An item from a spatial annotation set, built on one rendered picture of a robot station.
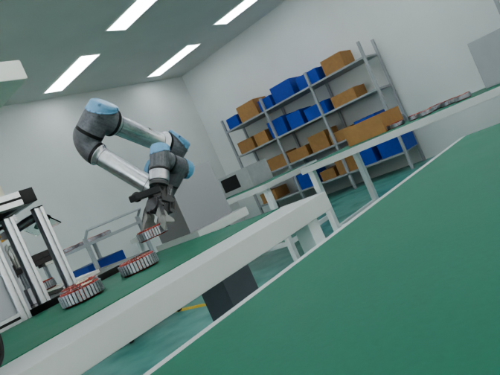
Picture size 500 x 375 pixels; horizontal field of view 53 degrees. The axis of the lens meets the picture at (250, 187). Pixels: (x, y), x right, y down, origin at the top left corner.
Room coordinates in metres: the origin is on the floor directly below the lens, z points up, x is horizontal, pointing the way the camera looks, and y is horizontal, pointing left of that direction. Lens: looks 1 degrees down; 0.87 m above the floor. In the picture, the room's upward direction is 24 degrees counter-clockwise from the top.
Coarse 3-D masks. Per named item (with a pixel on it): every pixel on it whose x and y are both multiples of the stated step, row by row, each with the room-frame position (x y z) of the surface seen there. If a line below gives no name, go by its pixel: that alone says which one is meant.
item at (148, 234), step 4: (156, 224) 1.80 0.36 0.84; (148, 228) 1.80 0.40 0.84; (152, 228) 1.70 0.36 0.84; (156, 228) 1.72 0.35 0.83; (160, 228) 1.72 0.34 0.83; (140, 232) 1.72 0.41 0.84; (144, 232) 1.70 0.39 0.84; (148, 232) 1.70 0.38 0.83; (152, 232) 1.71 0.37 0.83; (156, 232) 1.71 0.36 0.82; (160, 232) 1.71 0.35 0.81; (164, 232) 1.74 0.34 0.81; (136, 236) 1.73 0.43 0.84; (140, 236) 1.71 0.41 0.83; (144, 236) 1.70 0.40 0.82; (148, 236) 1.70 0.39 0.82; (152, 236) 1.70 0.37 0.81; (140, 240) 1.72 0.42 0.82; (144, 240) 1.71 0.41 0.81
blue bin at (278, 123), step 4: (280, 116) 8.37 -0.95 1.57; (284, 116) 8.42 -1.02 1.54; (276, 120) 8.44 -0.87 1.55; (280, 120) 8.39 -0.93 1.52; (284, 120) 8.39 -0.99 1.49; (268, 124) 8.58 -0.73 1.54; (276, 124) 8.47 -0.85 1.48; (280, 124) 8.42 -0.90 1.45; (284, 124) 8.36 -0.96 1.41; (288, 124) 8.42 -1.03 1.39; (276, 128) 8.49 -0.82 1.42; (280, 128) 8.44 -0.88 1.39; (284, 128) 8.38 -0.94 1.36; (288, 128) 8.39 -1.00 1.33; (272, 132) 8.57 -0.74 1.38; (280, 132) 8.47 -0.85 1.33; (284, 132) 8.41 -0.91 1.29; (272, 136) 8.59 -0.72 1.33
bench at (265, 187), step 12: (300, 168) 4.74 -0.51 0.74; (276, 180) 4.43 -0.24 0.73; (240, 192) 5.11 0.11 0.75; (252, 192) 4.41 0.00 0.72; (264, 192) 4.38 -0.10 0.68; (228, 204) 4.63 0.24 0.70; (276, 204) 4.38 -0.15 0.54; (324, 216) 4.91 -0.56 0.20; (132, 240) 5.72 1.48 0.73; (288, 240) 4.36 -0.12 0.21
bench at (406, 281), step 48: (480, 144) 0.89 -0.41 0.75; (432, 192) 0.65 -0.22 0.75; (480, 192) 0.54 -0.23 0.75; (336, 240) 0.62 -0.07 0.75; (384, 240) 0.51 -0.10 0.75; (432, 240) 0.44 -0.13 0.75; (480, 240) 0.38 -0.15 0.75; (288, 288) 0.49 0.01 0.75; (336, 288) 0.42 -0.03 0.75; (384, 288) 0.37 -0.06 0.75; (432, 288) 0.33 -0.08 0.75; (480, 288) 0.30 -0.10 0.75; (240, 336) 0.41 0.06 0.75; (288, 336) 0.36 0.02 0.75; (336, 336) 0.32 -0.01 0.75; (384, 336) 0.29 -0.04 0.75; (432, 336) 0.26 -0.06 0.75; (480, 336) 0.24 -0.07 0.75
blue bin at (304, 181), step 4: (320, 168) 8.47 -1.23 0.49; (324, 168) 8.56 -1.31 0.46; (320, 172) 8.44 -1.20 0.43; (296, 176) 8.51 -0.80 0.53; (300, 176) 8.46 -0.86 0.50; (304, 176) 8.40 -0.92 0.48; (308, 176) 8.35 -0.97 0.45; (320, 176) 8.40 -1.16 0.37; (300, 180) 8.49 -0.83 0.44; (304, 180) 8.42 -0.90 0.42; (308, 180) 8.38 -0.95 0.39; (300, 184) 8.51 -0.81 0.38; (304, 184) 8.45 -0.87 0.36; (308, 184) 8.40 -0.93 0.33; (304, 188) 8.47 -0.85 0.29
